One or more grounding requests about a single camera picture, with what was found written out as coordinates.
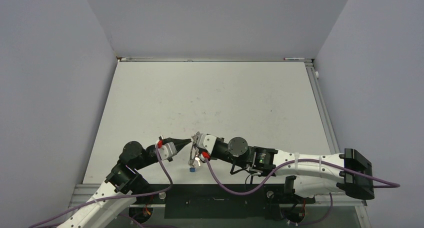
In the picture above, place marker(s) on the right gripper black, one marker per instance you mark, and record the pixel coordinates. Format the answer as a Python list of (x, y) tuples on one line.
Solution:
[(212, 155)]

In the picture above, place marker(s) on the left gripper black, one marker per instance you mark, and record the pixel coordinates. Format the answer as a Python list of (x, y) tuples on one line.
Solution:
[(179, 143)]

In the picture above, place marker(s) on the metal disc keyring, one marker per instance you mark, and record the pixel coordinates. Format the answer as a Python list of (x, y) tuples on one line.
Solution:
[(194, 158)]

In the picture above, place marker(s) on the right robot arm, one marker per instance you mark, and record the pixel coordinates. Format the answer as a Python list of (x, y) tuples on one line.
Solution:
[(305, 175)]

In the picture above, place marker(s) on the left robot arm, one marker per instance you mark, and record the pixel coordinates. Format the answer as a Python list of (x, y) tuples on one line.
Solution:
[(124, 184)]

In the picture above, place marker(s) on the red white marker pen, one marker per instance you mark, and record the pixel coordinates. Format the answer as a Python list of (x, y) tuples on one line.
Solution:
[(294, 59)]

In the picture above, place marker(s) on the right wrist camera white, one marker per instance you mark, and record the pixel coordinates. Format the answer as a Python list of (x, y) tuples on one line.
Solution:
[(206, 142)]

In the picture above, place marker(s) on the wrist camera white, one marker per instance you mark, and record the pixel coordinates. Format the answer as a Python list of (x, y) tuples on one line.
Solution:
[(166, 148), (206, 142)]

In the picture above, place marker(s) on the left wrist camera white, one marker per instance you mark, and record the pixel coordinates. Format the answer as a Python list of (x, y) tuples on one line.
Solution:
[(166, 148)]

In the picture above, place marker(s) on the aluminium table frame rail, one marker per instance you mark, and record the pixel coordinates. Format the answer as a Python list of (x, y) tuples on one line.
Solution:
[(361, 212)]

